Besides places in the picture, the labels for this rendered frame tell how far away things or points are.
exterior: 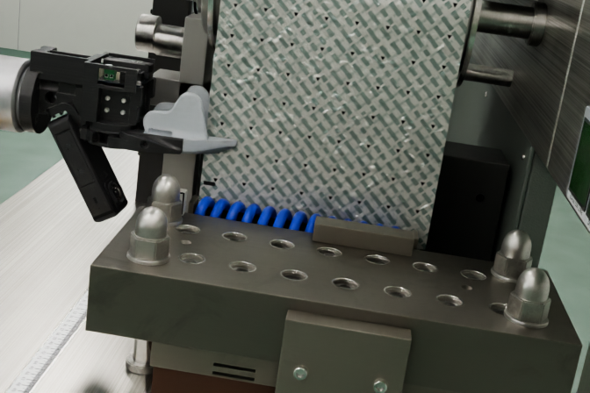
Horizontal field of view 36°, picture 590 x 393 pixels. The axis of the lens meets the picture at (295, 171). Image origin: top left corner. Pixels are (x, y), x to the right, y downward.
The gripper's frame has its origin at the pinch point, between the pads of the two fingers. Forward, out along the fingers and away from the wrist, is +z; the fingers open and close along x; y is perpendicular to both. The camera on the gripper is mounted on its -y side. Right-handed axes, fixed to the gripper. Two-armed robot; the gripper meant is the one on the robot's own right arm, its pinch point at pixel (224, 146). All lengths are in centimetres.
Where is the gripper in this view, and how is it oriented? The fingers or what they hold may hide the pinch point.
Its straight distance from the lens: 90.8
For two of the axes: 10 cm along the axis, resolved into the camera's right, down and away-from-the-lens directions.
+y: 1.3, -9.5, -2.8
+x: 1.0, -2.7, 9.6
